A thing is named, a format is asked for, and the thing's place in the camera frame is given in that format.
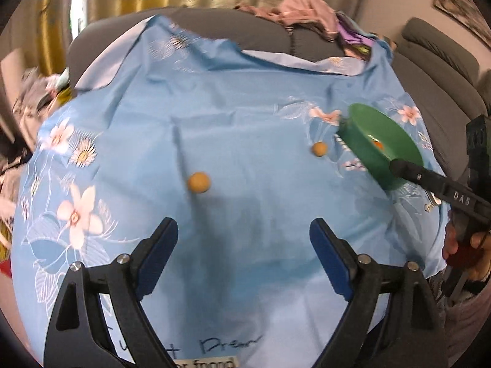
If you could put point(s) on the grey sofa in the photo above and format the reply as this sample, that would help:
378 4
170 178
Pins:
431 67

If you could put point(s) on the green plastic bowl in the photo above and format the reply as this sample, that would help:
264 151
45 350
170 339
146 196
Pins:
363 125

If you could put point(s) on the framed wall painting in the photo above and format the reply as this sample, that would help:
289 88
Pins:
467 14

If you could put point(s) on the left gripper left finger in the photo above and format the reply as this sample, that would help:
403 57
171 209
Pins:
78 335

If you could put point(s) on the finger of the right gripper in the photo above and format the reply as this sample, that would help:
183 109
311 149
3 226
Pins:
432 201
416 174

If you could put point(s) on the clothes heap on floor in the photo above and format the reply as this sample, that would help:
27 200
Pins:
20 123

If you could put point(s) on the upper orange tangerine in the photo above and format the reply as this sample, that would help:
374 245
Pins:
378 144

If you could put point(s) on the pile of clothes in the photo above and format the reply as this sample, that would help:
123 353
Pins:
319 17

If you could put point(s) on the blue floral cloth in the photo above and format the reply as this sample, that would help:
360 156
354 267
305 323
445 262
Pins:
243 283

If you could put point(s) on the small tan fruit near bowl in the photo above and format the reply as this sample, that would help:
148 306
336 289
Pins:
319 149

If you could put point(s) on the small yellow fruit by tangerine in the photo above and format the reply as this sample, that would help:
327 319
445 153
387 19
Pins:
199 182

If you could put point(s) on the right hand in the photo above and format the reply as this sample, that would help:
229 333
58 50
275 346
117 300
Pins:
469 247

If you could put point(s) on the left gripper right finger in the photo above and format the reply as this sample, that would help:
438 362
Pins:
391 319

